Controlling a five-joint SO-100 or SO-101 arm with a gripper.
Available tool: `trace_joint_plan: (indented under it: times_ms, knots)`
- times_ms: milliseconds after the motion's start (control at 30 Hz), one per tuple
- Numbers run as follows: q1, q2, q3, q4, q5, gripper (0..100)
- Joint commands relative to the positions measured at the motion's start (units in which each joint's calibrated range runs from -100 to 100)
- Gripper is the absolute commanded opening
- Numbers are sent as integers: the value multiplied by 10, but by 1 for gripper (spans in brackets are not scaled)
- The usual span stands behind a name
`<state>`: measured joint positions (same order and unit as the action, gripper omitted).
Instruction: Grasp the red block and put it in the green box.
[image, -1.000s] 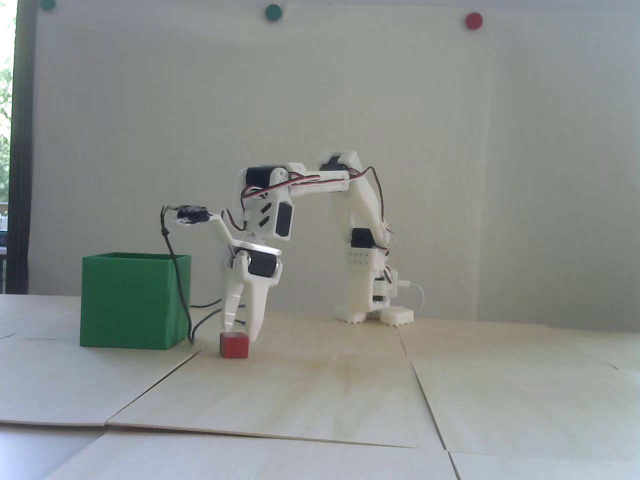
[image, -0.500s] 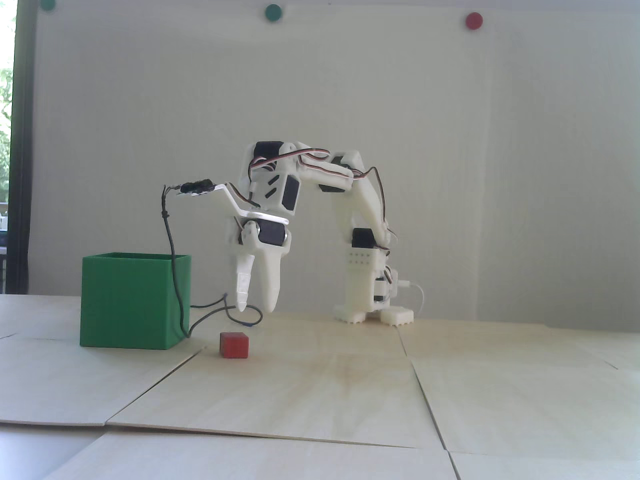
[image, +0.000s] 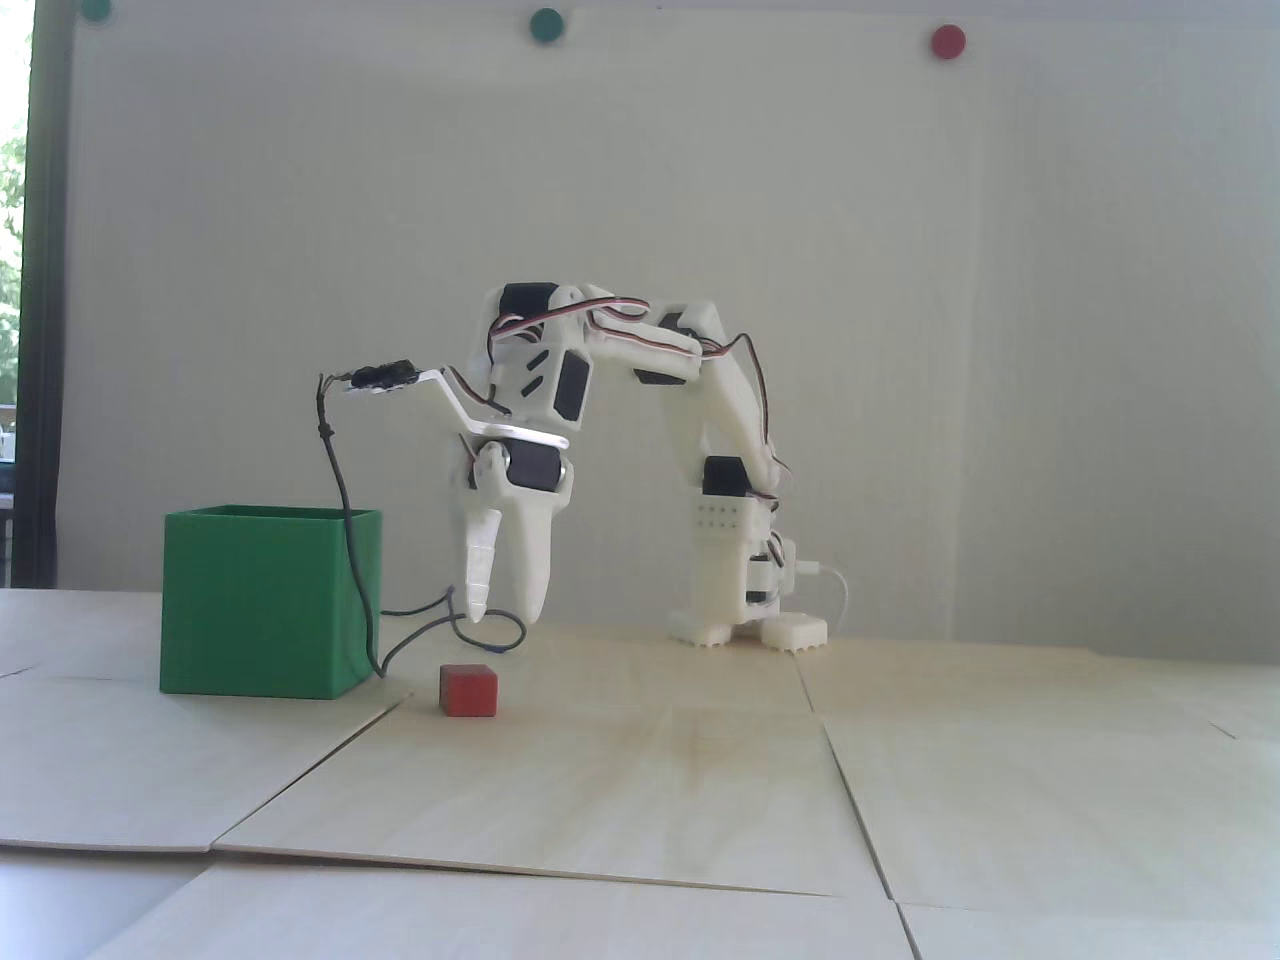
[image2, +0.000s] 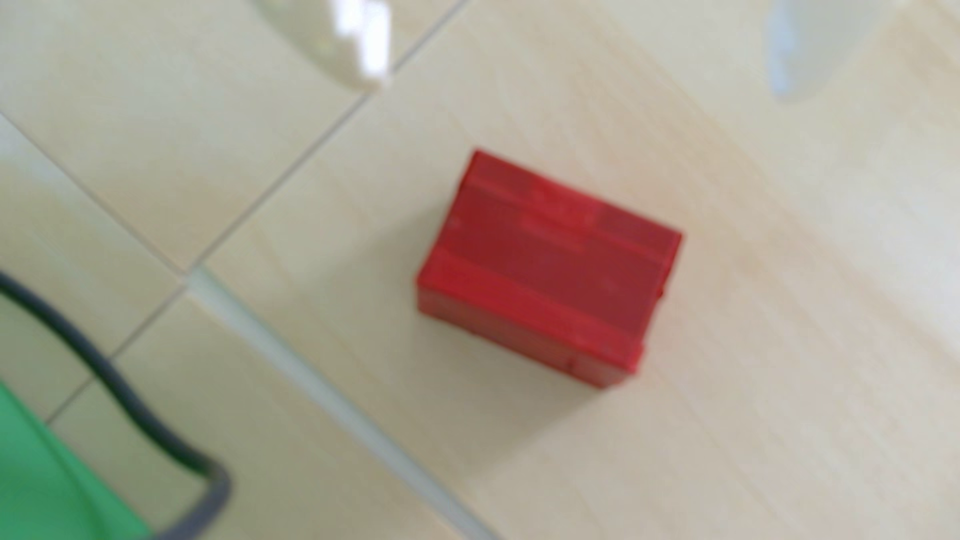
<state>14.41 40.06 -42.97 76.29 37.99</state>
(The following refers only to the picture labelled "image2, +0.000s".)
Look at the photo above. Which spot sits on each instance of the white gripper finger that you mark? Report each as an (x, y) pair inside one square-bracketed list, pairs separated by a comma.
[(817, 37), (345, 34)]

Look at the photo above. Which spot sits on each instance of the red block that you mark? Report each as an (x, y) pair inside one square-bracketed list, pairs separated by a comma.
[(547, 270)]

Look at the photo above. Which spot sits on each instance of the green box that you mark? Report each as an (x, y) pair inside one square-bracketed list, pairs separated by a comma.
[(45, 480)]

